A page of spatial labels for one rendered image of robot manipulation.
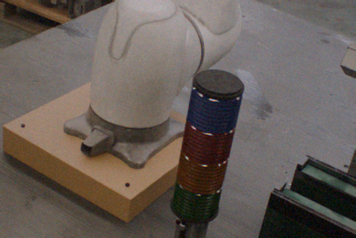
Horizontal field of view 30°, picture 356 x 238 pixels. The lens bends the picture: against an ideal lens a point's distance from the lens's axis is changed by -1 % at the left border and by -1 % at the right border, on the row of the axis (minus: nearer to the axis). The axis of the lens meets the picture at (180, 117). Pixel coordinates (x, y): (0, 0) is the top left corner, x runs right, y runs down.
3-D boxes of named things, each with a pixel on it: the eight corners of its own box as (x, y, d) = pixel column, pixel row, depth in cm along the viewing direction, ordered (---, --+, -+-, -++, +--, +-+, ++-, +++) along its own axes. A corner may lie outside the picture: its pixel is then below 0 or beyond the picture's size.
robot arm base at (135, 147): (46, 138, 125) (48, 113, 122) (116, 96, 142) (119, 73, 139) (126, 181, 118) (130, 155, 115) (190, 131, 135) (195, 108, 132)
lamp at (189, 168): (231, 179, 86) (238, 150, 84) (207, 201, 81) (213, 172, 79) (192, 159, 88) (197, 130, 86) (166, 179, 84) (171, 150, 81)
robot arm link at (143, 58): (69, 104, 125) (81, -6, 114) (126, 73, 140) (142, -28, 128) (141, 140, 119) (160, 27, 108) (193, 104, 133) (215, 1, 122)
